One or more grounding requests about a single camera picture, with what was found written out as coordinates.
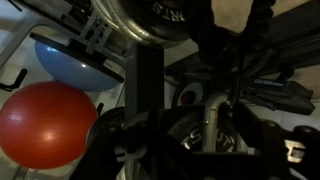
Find padded weight bench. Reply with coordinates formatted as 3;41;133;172
164;0;320;117

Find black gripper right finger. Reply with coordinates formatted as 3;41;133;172
232;102;320;180

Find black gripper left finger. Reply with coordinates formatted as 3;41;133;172
69;107;188;180

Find blue balance half ball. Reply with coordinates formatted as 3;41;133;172
29;31;125;93

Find dark weight rack post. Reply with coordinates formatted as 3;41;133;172
123;43;166;124

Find chrome rack rod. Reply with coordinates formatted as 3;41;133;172
202;92;232;155

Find chrome rimmed weight plates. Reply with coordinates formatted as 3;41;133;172
90;0;201;50

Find white disc red centre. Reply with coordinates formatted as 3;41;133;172
175;81;205;108

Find red exercise ball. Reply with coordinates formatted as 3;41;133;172
0;80;99;170

